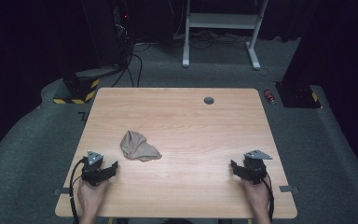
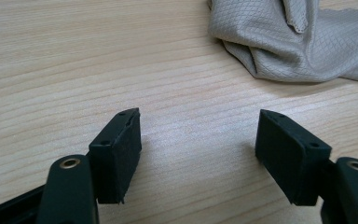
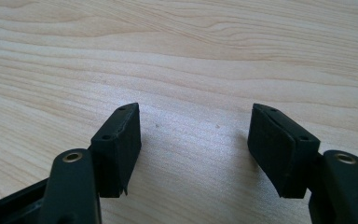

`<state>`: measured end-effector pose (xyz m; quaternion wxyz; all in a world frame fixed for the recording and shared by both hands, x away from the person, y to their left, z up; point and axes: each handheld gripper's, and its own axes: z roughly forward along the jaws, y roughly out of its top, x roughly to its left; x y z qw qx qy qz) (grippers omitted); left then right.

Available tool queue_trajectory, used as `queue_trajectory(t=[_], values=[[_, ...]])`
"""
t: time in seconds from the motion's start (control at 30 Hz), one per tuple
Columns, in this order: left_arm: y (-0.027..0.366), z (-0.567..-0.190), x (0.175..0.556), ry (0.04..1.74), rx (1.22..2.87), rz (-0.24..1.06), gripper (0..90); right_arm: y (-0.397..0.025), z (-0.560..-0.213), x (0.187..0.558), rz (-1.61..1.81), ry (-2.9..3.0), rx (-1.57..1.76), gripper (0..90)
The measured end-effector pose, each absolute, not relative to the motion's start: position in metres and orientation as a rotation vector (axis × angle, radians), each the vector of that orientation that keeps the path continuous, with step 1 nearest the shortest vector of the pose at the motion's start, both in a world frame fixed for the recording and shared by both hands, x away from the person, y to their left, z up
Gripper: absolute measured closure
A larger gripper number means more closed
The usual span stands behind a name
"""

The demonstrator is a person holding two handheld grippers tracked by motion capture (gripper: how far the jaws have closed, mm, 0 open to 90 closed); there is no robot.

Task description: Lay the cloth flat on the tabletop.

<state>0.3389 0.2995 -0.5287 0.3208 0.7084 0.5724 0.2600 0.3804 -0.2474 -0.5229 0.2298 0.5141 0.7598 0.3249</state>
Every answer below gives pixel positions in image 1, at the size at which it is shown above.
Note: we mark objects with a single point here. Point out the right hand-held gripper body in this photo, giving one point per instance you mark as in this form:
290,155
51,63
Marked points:
254,169

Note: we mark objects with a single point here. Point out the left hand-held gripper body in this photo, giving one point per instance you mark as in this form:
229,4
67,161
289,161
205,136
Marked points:
93,174

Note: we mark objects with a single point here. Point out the beige cloth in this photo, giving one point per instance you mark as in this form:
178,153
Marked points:
135,146

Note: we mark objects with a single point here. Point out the person's left hand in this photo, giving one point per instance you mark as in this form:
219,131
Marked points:
90,196

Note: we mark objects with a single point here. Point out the grey tape strip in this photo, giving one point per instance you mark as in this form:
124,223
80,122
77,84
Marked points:
288,188
62,191

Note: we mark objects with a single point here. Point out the black floor tape mark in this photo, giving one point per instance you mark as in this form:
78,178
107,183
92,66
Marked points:
84,116

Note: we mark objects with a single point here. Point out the grey round table grommet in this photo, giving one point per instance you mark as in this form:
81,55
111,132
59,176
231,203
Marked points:
209,100

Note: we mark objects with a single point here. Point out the red can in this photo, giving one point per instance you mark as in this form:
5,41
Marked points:
269,96

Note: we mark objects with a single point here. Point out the yellow striped stand base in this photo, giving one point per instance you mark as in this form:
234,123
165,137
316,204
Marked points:
84,91

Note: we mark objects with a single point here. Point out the black stand base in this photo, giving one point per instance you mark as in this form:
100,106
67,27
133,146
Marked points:
298,96

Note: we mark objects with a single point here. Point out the black equipment rack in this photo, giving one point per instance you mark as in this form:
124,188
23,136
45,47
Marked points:
121,34

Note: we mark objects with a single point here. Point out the white metal stand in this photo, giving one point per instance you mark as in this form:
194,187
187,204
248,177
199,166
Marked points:
220,21

